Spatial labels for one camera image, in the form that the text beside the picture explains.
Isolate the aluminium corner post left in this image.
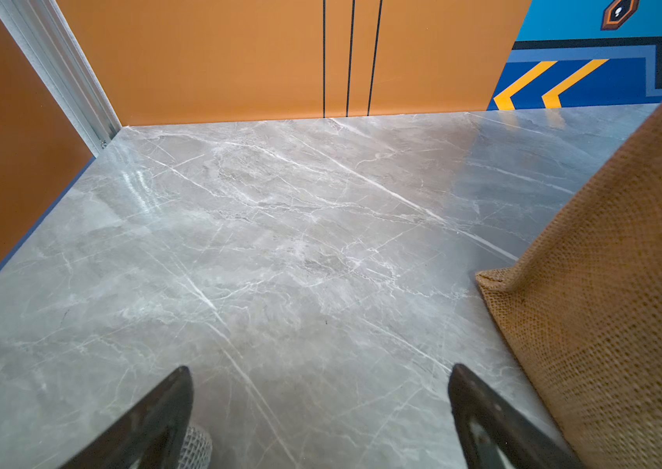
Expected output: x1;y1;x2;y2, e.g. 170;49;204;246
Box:
0;0;122;156

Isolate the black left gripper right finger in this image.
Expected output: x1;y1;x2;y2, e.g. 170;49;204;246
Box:
448;363;583;468

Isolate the silver microphone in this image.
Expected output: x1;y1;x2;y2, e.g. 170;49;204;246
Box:
178;425;213;469

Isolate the green jute canvas bag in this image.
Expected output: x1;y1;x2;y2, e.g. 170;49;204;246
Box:
476;104;662;468

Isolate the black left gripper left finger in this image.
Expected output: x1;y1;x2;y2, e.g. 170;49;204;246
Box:
63;365;194;468

